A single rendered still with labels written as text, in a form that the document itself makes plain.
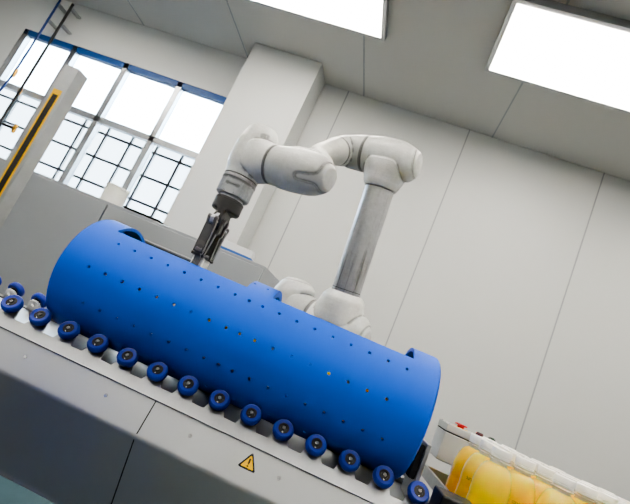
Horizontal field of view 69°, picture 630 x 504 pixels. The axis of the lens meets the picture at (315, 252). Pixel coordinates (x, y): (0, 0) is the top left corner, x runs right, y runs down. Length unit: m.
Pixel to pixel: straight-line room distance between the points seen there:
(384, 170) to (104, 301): 0.94
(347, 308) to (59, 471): 0.88
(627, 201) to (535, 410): 1.87
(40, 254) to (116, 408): 2.25
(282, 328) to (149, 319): 0.29
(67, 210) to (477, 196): 3.10
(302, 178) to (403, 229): 2.94
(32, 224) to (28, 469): 2.28
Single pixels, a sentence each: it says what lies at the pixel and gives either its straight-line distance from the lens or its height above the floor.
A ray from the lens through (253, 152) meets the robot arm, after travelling 1.17.
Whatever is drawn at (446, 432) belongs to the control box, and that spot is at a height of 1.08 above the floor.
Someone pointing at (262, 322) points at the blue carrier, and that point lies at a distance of 1.01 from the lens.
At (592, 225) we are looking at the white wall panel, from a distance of 4.39.
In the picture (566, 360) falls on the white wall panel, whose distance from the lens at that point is 4.11.
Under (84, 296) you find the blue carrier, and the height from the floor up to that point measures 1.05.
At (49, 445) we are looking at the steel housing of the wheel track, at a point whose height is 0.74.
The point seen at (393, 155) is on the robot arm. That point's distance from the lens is 1.57.
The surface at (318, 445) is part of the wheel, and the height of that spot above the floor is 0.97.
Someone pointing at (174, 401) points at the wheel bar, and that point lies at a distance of 1.07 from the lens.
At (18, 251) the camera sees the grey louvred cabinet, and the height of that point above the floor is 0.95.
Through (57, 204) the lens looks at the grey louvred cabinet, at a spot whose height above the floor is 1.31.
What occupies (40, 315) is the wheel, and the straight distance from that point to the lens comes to 1.21.
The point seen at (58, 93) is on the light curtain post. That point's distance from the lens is 1.93.
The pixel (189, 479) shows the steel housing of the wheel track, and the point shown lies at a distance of 1.06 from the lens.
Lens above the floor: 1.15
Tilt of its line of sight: 11 degrees up
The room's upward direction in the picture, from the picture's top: 24 degrees clockwise
